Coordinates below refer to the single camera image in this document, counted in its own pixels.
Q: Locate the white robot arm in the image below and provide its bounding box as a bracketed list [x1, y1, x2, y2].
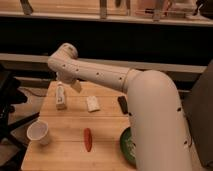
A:
[48, 43, 193, 171]

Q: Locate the black office chair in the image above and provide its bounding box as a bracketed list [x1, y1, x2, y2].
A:
[0, 64, 39, 171]

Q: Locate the black rectangular bar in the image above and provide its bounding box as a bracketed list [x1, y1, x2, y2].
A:
[117, 96, 128, 114]

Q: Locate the red chili pepper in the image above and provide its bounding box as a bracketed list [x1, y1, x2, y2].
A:
[84, 128, 92, 152]

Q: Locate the green ceramic bowl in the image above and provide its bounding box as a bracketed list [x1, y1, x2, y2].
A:
[119, 127, 136, 166]

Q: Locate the white paper cup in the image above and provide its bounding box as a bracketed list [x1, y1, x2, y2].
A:
[27, 120, 51, 145]

